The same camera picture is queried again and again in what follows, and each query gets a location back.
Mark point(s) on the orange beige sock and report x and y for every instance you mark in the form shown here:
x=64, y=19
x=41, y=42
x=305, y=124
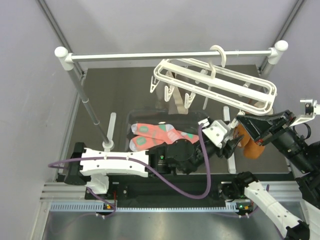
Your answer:
x=252, y=150

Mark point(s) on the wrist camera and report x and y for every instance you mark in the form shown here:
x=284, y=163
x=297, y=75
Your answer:
x=309, y=109
x=218, y=132

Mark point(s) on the clear plastic bin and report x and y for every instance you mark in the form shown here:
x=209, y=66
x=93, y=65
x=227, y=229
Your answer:
x=182, y=155

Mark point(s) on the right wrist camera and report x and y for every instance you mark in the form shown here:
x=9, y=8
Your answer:
x=309, y=109

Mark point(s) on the white plastic clip hanger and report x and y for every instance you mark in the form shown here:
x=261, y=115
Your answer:
x=209, y=78

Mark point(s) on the grey beige sock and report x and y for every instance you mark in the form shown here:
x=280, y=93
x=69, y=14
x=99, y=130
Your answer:
x=176, y=102

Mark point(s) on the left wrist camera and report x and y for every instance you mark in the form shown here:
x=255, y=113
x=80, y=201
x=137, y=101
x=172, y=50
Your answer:
x=218, y=132

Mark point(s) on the silver clothes rack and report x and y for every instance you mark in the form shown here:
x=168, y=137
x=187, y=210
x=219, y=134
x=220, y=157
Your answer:
x=68, y=61

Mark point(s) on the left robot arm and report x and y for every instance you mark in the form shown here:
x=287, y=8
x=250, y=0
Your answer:
x=91, y=168

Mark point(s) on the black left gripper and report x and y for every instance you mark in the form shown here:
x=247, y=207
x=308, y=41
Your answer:
x=229, y=147

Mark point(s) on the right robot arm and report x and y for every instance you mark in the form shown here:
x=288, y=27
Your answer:
x=306, y=158

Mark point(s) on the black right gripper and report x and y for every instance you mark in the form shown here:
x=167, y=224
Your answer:
x=257, y=125

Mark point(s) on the grey cable duct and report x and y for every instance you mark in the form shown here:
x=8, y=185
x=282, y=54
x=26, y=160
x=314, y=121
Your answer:
x=230, y=207

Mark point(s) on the pink patterned sock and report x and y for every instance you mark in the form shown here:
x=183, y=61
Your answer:
x=164, y=132
x=141, y=143

